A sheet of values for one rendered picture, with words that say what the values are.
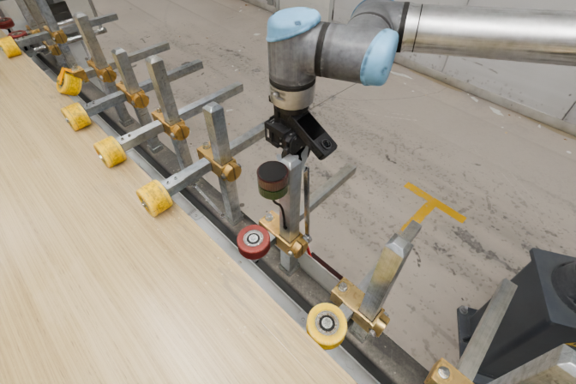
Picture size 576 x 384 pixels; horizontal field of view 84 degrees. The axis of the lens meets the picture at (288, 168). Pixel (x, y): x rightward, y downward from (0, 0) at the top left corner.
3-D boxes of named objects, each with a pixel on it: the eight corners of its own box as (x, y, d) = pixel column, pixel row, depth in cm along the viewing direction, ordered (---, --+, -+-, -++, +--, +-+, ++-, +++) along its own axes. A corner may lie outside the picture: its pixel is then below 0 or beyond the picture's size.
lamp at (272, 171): (276, 220, 79) (273, 156, 63) (292, 234, 76) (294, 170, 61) (258, 235, 76) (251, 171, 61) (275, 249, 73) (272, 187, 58)
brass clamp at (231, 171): (214, 152, 97) (212, 139, 93) (243, 174, 90) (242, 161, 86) (197, 162, 93) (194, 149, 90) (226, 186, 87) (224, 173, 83)
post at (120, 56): (161, 155, 137) (120, 45, 103) (166, 159, 135) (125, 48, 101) (154, 159, 135) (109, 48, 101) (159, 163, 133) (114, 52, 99)
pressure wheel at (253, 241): (257, 242, 89) (254, 217, 81) (278, 261, 85) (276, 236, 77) (235, 261, 85) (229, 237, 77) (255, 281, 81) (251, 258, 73)
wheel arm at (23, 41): (116, 18, 169) (113, 10, 167) (119, 20, 168) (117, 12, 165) (8, 48, 144) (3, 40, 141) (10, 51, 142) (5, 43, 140)
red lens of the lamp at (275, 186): (273, 164, 65) (273, 156, 64) (294, 179, 62) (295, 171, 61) (250, 179, 62) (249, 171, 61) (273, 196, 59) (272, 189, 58)
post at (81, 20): (129, 122, 146) (81, 10, 112) (134, 125, 144) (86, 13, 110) (123, 125, 144) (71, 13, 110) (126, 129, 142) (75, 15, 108)
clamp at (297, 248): (273, 220, 91) (272, 209, 88) (308, 249, 84) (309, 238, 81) (257, 232, 88) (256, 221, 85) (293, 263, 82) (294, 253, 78)
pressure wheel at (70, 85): (69, 91, 127) (76, 73, 126) (77, 99, 124) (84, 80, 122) (52, 87, 122) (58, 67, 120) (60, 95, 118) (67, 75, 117)
